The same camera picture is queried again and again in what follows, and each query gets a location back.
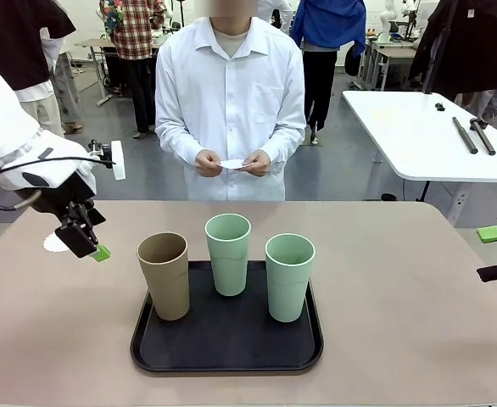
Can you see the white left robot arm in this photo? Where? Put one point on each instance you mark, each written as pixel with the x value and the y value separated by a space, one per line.
pixel 2 127

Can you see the black plastic tray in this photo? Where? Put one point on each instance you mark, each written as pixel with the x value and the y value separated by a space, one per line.
pixel 227 339

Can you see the tall mint green cup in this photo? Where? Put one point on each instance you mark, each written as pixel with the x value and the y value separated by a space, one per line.
pixel 229 275
pixel 288 292

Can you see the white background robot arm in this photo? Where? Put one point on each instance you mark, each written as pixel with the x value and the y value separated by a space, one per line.
pixel 386 19

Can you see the grey background desk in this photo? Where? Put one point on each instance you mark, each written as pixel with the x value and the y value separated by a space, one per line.
pixel 96 42
pixel 397 53

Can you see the black hanging garment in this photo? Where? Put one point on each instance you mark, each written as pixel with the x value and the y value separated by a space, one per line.
pixel 473 51

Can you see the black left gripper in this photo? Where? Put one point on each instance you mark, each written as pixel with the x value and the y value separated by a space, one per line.
pixel 57 199

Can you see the person in blue jacket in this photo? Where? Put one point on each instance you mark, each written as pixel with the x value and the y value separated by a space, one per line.
pixel 329 21

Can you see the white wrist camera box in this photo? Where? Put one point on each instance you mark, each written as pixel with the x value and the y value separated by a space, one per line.
pixel 119 163

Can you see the person's right forearm white sleeve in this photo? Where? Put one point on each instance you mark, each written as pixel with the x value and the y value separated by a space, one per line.
pixel 176 146

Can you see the person's right hand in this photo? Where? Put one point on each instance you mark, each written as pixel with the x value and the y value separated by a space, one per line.
pixel 208 165

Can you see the person in black t-shirt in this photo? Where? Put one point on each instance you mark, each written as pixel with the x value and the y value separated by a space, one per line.
pixel 15 42

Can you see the person in plaid shirt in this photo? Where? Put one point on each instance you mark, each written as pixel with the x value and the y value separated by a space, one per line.
pixel 136 29

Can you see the person's left forearm white sleeve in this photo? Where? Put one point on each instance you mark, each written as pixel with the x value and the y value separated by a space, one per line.
pixel 284 148

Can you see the person in white shirt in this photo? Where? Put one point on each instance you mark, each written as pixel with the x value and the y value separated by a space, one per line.
pixel 231 97

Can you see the white table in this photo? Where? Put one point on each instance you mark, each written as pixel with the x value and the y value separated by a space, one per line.
pixel 418 140

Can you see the white paper doily coaster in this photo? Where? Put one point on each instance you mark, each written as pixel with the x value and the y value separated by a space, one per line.
pixel 51 245
pixel 231 164

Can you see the tall brown cup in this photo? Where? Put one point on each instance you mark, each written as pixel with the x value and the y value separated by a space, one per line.
pixel 168 288

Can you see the black metal rod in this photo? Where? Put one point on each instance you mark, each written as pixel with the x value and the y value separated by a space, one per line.
pixel 482 136
pixel 465 135

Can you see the person's left hand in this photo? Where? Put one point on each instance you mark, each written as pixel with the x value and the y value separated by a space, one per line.
pixel 259 164

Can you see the small black clamp part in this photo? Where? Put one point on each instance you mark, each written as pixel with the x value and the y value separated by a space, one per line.
pixel 439 106

